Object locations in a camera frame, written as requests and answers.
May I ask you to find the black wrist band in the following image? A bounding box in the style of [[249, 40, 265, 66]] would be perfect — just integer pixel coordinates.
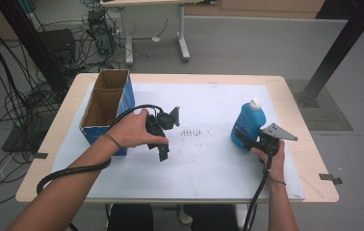
[[266, 174, 287, 187], [101, 132, 123, 150]]

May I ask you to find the person's leg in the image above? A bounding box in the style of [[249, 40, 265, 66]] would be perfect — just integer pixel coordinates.
[[183, 203, 241, 231], [107, 203, 154, 231]]

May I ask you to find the right hand-held gripper cable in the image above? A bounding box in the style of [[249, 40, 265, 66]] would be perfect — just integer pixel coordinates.
[[242, 155, 273, 231]]

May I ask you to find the left hand-held gripper cable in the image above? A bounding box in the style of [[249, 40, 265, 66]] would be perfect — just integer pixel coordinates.
[[36, 103, 166, 195]]

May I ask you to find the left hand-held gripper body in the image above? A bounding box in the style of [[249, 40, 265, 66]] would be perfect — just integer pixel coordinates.
[[145, 106, 181, 149]]

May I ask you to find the person's right hand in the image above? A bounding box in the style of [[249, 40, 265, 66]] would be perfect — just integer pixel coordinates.
[[250, 139, 287, 183]]

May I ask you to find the blue cardboard box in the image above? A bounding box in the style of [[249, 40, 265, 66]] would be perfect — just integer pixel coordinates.
[[79, 68, 137, 157]]

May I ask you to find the dark floor plate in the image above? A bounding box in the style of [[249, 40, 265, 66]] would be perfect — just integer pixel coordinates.
[[1, 124, 48, 154]]

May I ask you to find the tangle of black floor cables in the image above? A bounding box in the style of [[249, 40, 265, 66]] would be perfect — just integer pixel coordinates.
[[0, 0, 133, 208]]

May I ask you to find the white shoe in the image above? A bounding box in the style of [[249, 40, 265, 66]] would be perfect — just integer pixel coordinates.
[[176, 205, 195, 226]]

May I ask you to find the black box case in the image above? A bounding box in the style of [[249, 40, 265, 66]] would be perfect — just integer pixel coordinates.
[[37, 28, 77, 65]]

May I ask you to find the white table mat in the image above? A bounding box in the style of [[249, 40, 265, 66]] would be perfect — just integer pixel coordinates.
[[50, 82, 306, 200]]

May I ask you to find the person's right leg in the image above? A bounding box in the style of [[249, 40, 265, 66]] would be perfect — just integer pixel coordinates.
[[183, 203, 241, 231]]

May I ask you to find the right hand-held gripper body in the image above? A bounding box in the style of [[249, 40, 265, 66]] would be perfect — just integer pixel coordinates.
[[257, 122, 299, 159]]

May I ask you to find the blue bottle with white cap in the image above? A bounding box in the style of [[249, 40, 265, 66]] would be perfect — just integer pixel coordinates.
[[230, 97, 268, 152]]

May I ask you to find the white-legged desk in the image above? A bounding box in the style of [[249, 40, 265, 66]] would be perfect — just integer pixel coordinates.
[[99, 0, 218, 66]]

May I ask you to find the person's left hand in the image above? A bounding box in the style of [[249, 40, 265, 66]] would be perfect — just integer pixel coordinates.
[[106, 109, 169, 149]]

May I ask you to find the person's left leg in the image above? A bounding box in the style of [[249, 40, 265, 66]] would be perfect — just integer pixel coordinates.
[[107, 203, 154, 231]]

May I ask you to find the hand-held gripper cable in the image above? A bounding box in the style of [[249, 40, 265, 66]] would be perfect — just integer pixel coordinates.
[[36, 103, 166, 195], [242, 155, 273, 231]]

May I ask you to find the black metal stand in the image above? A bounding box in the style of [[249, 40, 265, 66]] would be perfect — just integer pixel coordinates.
[[295, 0, 364, 109], [0, 0, 71, 94]]

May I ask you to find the white floor cable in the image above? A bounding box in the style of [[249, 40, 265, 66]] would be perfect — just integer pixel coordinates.
[[0, 153, 14, 179]]

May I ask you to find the grey grid floor mat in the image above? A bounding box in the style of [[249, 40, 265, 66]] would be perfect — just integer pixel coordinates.
[[285, 79, 354, 132]]

